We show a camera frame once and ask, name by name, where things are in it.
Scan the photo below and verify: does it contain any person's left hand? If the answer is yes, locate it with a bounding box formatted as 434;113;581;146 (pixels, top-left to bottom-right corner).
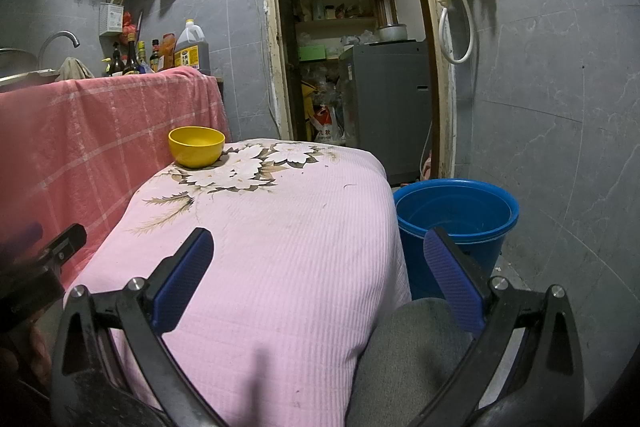
0;317;54;394

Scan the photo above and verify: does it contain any blue plastic bucket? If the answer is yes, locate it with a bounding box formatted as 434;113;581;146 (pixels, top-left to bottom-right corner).
392;178;520;303

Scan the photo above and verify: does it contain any beige rag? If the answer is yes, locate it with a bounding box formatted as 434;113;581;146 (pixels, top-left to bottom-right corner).
56;57;96;82

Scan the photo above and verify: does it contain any pink floral blanket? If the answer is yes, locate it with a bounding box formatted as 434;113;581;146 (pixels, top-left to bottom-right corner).
65;138;413;427

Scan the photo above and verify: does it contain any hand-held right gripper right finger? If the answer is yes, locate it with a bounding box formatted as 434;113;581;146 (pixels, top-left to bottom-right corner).
417;227;586;427

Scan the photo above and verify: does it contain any white pot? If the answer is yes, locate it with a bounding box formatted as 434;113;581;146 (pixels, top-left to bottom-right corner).
375;23;408;44

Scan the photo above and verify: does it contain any grey cabinet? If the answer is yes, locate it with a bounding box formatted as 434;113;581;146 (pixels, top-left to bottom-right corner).
337;39;432;186

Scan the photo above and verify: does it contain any red white bottle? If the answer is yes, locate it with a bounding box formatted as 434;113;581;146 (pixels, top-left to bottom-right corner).
310;103;346;144

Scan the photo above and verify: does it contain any metal faucet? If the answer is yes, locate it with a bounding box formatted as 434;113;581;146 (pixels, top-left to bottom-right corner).
38;31;81;70

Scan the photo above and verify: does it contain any yellow bowl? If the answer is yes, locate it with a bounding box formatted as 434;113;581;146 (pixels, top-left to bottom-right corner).
168;126;226;169

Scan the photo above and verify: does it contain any cream door frame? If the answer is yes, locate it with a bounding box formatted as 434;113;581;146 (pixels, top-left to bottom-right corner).
259;0;458;180

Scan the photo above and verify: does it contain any white utensil holder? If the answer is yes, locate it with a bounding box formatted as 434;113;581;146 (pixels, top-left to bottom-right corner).
99;3;125;38

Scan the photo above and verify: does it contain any tall dark sauce bottle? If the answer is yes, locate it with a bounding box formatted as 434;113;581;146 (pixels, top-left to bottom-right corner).
121;32;142;76

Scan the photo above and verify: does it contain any wooden shelf unit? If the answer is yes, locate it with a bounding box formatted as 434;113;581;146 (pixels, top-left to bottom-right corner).
285;0;382;58

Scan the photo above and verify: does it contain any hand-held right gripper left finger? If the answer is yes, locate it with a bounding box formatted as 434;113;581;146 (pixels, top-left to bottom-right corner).
50;227;226;427

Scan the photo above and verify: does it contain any metal pot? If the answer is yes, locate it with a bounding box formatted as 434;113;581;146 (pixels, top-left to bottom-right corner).
0;48;39;78

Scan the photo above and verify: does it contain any white hose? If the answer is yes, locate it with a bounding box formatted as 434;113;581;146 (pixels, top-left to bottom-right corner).
438;0;474;65

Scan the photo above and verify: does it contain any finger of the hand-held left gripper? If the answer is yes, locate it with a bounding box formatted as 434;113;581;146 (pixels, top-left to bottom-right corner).
41;223;88;272
0;221;44;254

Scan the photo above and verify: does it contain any large cooking oil bottle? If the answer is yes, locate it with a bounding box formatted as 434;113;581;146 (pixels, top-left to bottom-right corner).
173;19;211;75

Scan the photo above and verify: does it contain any pink checked cloth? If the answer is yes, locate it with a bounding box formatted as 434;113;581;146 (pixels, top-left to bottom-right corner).
0;66;231;288

